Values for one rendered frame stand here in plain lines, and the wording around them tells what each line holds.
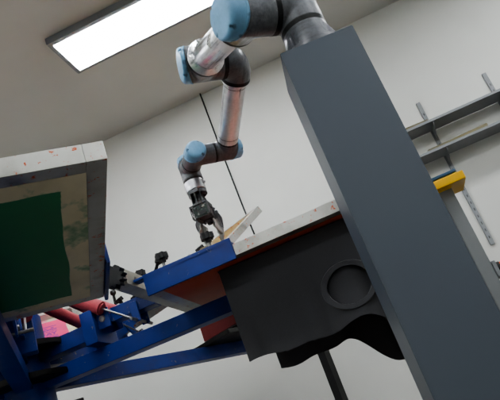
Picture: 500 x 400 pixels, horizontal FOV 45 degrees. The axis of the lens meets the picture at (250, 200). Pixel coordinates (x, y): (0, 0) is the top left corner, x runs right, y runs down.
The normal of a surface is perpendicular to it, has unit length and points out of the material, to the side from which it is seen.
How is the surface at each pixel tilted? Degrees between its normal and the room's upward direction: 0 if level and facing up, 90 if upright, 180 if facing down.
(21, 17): 180
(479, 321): 90
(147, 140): 90
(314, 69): 90
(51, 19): 180
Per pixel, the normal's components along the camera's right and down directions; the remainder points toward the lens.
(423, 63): -0.27, -0.29
